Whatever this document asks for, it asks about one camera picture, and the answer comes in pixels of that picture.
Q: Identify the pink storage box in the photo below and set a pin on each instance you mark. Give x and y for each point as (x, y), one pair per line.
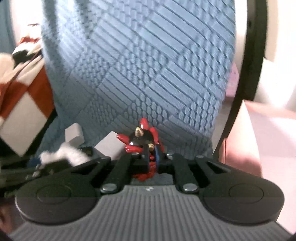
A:
(262, 139)

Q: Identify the red black figurine toy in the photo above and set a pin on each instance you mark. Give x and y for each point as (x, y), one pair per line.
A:
(144, 145)

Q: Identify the white charger cube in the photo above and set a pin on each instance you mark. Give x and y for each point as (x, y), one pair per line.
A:
(110, 146)

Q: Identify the blue textured sofa cushion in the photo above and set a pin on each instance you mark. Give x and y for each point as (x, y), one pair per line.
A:
(111, 63)

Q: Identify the red white black blanket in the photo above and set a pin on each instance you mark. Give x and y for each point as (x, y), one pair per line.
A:
(27, 106)

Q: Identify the white charger block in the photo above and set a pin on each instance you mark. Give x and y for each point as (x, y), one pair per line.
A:
(74, 135)

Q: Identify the white fluffy cloth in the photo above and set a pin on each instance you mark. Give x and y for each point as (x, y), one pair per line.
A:
(66, 152)

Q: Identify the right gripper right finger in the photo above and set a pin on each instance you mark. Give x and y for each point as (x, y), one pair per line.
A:
(177, 166)

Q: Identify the black metal frame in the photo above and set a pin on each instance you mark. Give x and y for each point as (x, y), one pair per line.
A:
(256, 33)

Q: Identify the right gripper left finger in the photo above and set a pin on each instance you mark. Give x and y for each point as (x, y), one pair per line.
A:
(125, 168)

